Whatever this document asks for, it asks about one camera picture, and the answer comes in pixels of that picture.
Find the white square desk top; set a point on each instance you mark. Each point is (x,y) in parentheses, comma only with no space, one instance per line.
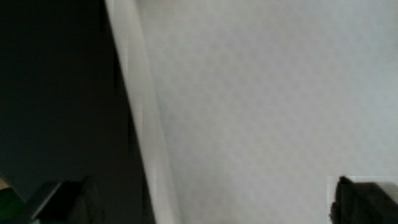
(261,82)

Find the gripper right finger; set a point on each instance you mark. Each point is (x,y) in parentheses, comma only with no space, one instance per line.
(363,205)

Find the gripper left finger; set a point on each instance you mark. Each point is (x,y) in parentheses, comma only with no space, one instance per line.
(64,204)

